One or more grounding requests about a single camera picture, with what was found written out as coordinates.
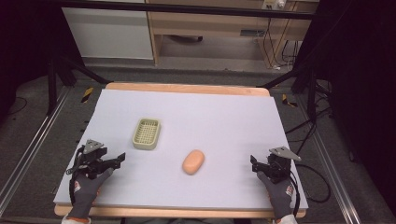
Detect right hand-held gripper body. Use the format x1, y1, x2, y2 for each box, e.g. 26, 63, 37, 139
266, 146, 303, 185

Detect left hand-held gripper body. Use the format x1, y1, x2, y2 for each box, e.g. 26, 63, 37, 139
77, 138, 109, 180

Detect person's right hand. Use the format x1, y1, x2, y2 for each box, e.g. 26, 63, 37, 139
256, 171, 296, 221

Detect person's left hand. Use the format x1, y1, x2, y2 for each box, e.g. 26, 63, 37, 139
66, 167, 115, 220

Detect pale green soap dish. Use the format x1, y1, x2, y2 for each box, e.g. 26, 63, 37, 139
132, 117, 163, 151

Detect yellow black striped tape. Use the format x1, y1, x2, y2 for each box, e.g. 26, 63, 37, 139
80, 86, 94, 105
281, 93, 299, 108

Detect orange soap bar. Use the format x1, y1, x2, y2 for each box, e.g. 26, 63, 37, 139
181, 148, 205, 176

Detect white foam mat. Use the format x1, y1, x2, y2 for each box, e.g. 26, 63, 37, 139
53, 89, 309, 211

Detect black metal stand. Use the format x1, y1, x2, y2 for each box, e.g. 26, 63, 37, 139
46, 55, 113, 117
256, 66, 319, 123

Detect white cabinet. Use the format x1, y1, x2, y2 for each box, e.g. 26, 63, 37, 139
61, 0, 155, 61

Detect wooden desk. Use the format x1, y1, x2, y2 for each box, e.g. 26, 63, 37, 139
145, 0, 319, 70

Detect white power strip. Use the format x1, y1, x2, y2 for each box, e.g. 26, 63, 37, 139
262, 0, 287, 10

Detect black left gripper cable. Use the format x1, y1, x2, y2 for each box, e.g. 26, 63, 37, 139
65, 145, 86, 207

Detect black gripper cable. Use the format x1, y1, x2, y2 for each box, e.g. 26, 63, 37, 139
289, 162, 332, 217
65, 145, 86, 207

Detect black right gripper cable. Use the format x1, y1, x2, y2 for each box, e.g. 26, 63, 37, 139
289, 162, 332, 217

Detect metal floor rail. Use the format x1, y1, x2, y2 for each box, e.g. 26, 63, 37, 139
0, 86, 71, 217
296, 92, 359, 224

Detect black floor cables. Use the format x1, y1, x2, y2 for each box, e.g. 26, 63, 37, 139
284, 78, 334, 157

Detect bundle of hanging cables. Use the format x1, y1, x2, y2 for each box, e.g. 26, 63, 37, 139
262, 17, 301, 70

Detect black horizontal frame bar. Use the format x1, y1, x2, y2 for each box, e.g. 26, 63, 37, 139
55, 0, 316, 21

